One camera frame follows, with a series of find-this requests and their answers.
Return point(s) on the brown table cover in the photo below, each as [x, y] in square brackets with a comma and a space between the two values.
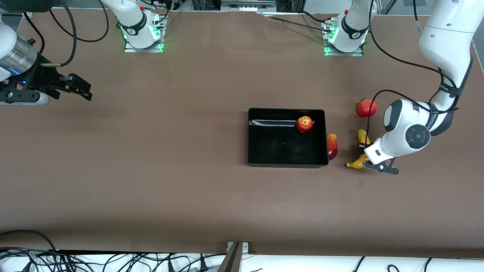
[227, 207]

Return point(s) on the grey metal profile bar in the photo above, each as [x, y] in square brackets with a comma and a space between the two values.
[231, 260]

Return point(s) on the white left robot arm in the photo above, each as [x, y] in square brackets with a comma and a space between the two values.
[446, 37]

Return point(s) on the yellow banana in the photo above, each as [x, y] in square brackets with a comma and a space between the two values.
[362, 135]

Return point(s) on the small metal edge bracket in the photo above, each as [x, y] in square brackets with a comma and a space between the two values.
[245, 247]

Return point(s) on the red yellow apple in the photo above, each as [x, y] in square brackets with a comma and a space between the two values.
[304, 124]

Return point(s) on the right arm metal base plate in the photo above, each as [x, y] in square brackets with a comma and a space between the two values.
[130, 48]

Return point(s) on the red pomegranate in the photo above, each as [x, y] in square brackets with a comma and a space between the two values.
[367, 108]

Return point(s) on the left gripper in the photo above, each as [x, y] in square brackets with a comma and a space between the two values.
[364, 147]

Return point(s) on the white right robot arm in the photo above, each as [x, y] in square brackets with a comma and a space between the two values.
[132, 19]

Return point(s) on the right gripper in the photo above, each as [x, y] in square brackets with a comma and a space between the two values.
[41, 78]

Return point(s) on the black plastic box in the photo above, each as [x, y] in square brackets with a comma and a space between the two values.
[280, 149]

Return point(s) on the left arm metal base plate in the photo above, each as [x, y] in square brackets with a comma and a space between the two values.
[340, 53]

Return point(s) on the red yellow mango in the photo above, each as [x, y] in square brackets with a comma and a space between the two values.
[332, 145]

